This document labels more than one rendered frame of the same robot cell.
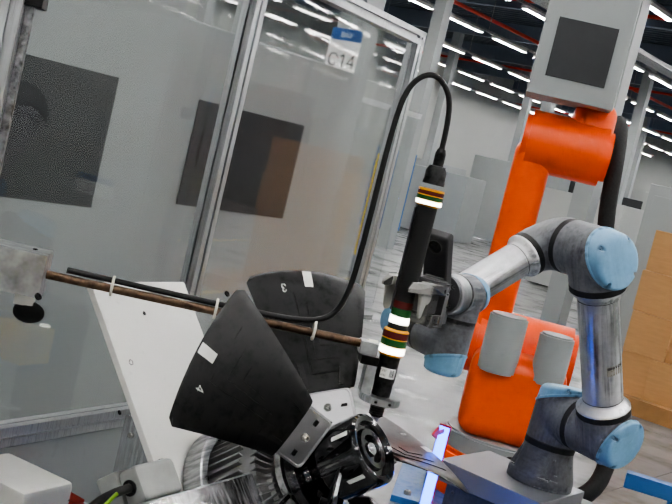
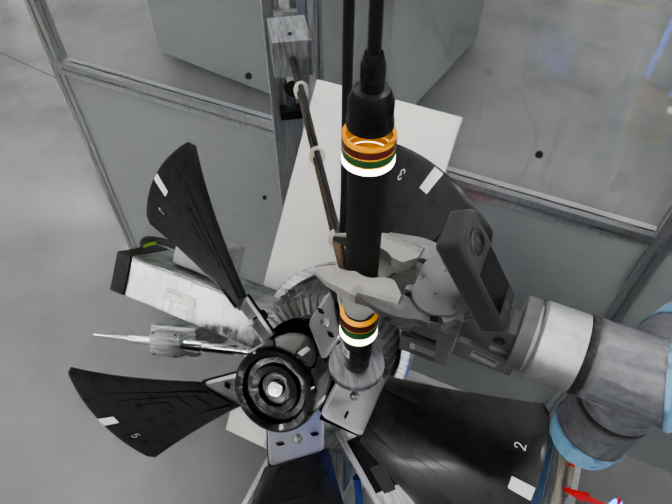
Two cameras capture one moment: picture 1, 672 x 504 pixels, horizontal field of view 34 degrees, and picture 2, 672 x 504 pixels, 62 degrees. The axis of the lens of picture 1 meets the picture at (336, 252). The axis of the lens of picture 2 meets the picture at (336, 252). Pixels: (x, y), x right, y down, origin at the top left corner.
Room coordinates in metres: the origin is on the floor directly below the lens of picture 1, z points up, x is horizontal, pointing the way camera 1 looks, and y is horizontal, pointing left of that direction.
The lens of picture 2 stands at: (1.78, -0.48, 1.91)
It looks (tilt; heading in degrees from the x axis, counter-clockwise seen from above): 50 degrees down; 87
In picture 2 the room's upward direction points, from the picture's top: straight up
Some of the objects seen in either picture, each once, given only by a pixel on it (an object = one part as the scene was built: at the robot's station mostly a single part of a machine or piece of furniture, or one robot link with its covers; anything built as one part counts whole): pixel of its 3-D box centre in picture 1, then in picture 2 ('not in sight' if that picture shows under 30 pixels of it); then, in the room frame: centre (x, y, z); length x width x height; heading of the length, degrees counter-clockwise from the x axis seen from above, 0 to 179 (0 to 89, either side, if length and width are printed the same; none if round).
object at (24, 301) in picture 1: (29, 308); (293, 83); (1.74, 0.46, 1.31); 0.05 x 0.04 x 0.05; 98
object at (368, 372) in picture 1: (380, 372); (355, 339); (1.82, -0.12, 1.32); 0.09 x 0.07 x 0.10; 98
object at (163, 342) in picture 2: not in sight; (168, 342); (1.52, 0.04, 1.08); 0.07 x 0.04 x 0.06; 163
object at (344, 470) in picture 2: not in sight; (334, 460); (1.79, -0.11, 0.91); 0.12 x 0.08 x 0.12; 63
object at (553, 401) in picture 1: (561, 413); not in sight; (2.46, -0.58, 1.20); 0.13 x 0.12 x 0.14; 36
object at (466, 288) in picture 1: (446, 293); (552, 341); (1.99, -0.21, 1.46); 0.08 x 0.05 x 0.08; 63
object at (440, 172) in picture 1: (408, 284); (362, 264); (1.82, -0.13, 1.48); 0.04 x 0.04 x 0.46
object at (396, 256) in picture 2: (390, 291); (377, 258); (1.84, -0.10, 1.46); 0.09 x 0.03 x 0.06; 143
